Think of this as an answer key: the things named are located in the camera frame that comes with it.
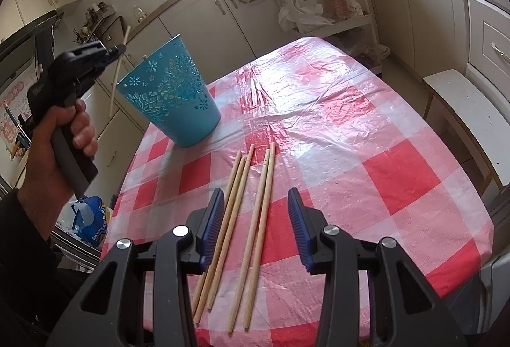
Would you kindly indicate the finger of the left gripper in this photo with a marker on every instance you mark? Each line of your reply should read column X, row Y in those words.
column 113, row 53

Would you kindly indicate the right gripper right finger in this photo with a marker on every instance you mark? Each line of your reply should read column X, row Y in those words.
column 404, row 309

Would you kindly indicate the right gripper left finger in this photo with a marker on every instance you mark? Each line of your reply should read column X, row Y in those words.
column 139, row 293

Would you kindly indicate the wooden chopstick apart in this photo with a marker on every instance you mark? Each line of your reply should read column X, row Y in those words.
column 116, row 73

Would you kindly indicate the person left hand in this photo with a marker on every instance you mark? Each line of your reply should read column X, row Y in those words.
column 45, row 190

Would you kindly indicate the clear oil bottle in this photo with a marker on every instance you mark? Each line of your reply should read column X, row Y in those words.
column 139, row 14

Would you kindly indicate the range hood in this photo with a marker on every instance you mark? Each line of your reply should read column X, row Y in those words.
column 52, row 18

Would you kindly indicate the teal perforated plastic basket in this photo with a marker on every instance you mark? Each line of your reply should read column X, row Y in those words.
column 168, row 90

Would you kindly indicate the white plastic bag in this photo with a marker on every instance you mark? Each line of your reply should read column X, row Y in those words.
column 315, row 14

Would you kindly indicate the white step stool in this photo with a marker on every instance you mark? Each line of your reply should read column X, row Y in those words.
column 478, row 117

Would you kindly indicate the red white checkered tablecloth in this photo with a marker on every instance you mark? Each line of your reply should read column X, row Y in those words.
column 355, row 150

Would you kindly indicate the white rolling cart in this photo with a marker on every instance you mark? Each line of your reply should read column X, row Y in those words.
column 346, row 24

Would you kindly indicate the wall spice rack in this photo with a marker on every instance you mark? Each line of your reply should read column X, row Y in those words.
column 102, row 24

